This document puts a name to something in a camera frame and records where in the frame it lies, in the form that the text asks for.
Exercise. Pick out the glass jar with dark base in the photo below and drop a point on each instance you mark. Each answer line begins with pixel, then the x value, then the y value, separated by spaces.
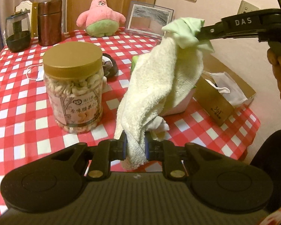
pixel 18 31

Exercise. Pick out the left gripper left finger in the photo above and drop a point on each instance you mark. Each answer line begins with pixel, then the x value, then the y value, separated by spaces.
pixel 103 154

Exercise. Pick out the cream terry towel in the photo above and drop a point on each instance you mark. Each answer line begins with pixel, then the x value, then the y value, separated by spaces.
pixel 135 129

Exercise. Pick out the light green cloth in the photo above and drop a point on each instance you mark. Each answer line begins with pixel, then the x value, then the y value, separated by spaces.
pixel 184 31

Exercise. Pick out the gold lid nut jar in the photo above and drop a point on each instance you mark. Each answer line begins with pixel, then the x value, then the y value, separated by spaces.
pixel 73 76

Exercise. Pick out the red white checkered tablecloth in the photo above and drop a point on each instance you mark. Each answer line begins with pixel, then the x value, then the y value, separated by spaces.
pixel 38 118

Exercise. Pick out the dark brown wooden canister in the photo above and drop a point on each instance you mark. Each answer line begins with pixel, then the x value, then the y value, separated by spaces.
pixel 49 22

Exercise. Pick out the framed sand picture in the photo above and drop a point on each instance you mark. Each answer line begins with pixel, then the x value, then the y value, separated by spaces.
pixel 147 19

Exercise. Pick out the white mask in box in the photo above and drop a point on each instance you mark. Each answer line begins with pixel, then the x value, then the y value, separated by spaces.
pixel 227 87

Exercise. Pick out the brown cardboard box tray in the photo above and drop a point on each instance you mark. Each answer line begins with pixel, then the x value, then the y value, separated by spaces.
pixel 209 98

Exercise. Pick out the pink starfish plush toy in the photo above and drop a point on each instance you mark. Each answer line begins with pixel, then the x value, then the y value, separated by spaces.
pixel 100 20

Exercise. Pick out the blue surgical mask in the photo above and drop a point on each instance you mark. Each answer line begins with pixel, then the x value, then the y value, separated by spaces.
pixel 35 72

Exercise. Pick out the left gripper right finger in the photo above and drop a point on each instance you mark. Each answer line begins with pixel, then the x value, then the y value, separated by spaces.
pixel 170 155

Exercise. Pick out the beige wall socket plate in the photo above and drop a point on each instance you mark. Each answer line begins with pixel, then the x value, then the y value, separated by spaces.
pixel 246 7

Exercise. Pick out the white wooden chair back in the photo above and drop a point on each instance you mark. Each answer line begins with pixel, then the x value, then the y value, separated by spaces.
pixel 25 5

